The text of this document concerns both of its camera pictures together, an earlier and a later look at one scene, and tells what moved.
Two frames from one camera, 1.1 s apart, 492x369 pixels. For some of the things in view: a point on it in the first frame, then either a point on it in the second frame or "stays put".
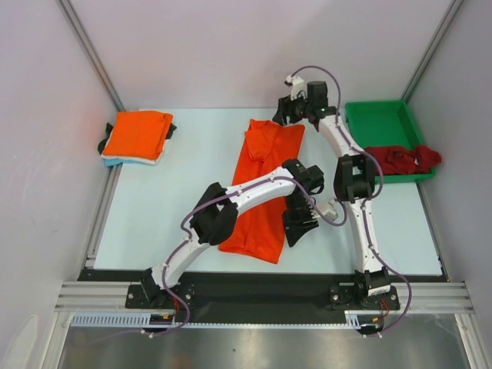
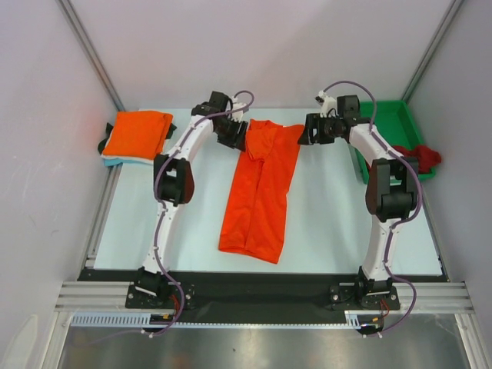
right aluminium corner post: [429, 54] stays put
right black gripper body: [287, 108] → [314, 128]
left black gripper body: [297, 211] → [227, 133]
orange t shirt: [267, 148] stays put
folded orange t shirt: [140, 134] stays put
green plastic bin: [385, 123] stays put
